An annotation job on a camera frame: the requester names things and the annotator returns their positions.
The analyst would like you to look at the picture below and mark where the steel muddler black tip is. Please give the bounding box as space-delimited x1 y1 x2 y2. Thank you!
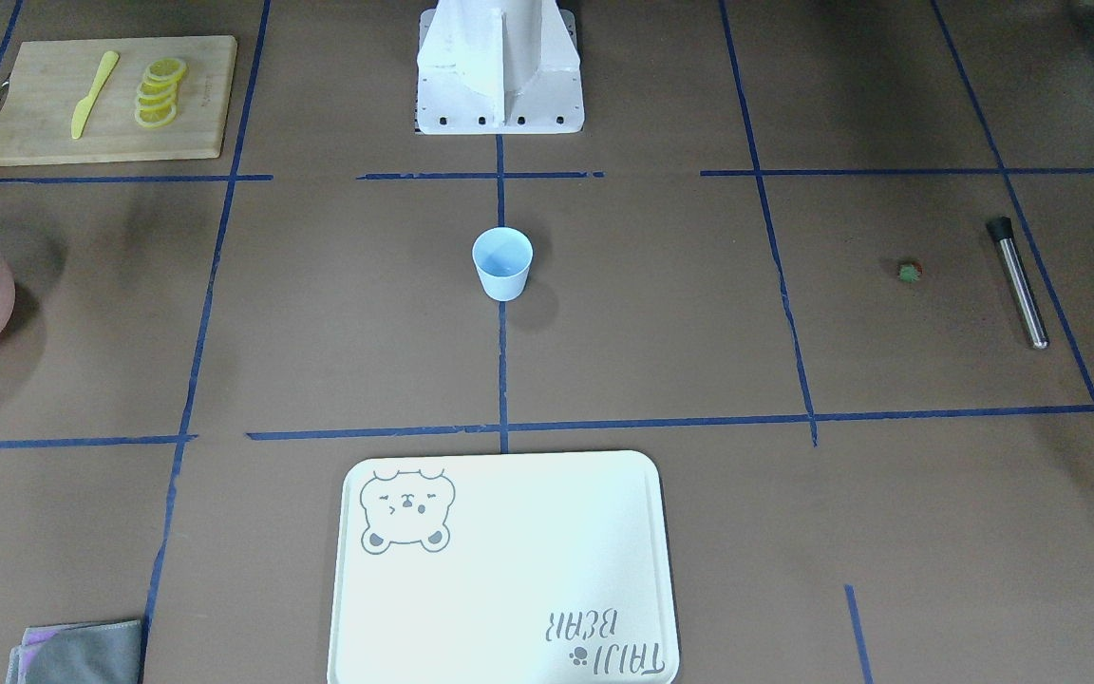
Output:
986 216 1049 350

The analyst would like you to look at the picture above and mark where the wooden cutting board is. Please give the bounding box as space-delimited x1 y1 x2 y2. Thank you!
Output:
0 35 237 167

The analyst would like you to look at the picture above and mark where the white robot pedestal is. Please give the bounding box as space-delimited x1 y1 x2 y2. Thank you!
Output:
414 1 585 136

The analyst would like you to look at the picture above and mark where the red strawberry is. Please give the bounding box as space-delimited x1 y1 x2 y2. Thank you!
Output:
896 260 924 285

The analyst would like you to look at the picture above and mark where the yellow plastic knife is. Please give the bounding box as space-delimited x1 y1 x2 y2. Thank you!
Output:
69 50 119 140

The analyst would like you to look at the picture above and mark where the lemon slices row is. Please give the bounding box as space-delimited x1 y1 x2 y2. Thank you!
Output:
133 56 188 129

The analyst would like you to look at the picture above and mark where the grey folded cloth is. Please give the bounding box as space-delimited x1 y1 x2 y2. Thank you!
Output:
5 619 143 683

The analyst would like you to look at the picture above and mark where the light blue cup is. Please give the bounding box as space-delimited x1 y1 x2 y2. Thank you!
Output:
470 227 534 302

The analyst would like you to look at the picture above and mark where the cream bear tray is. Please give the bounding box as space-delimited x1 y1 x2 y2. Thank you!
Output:
326 450 680 683

